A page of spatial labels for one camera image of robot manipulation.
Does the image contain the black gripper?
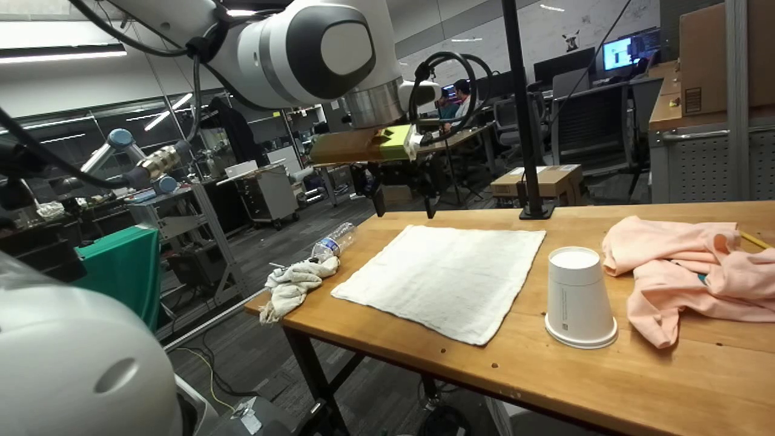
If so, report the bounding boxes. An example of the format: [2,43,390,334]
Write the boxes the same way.
[354,161,438,219]

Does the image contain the white square cloth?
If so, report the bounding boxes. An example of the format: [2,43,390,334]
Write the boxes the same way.
[331,226,544,347]

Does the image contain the grey background robot arm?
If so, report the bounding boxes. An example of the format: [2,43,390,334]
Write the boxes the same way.
[81,128,178,193]

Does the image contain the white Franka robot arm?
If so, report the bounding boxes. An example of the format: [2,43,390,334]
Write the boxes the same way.
[0,0,407,436]

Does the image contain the pink crumpled cloth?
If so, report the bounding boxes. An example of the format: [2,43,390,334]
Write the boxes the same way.
[599,215,775,348]

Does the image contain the clear plastic water bottle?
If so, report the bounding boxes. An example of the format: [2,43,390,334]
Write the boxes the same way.
[309,224,355,261]

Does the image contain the seated person in background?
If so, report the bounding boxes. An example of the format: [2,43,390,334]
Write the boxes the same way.
[435,81,471,122]

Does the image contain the black vertical pole stand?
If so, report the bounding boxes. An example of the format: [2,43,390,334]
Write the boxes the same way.
[501,0,551,221]

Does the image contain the cardboard box on floor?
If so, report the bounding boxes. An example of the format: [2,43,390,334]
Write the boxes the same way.
[489,164,580,199]

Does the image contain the white crumpled rag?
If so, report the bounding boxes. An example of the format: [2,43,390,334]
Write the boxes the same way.
[259,256,339,324]

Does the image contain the white paper cup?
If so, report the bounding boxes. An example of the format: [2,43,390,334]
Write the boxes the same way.
[544,247,618,348]

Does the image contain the computer monitor lit screen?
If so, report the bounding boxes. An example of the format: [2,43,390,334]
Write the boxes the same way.
[602,36,638,72]

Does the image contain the grey drawer cabinet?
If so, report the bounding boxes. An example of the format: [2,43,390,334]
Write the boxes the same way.
[648,125,775,204]

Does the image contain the green bin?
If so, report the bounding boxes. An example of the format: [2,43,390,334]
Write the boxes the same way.
[78,226,160,329]

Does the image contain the large cardboard box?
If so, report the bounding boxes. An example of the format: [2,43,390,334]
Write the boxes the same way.
[677,0,775,116]

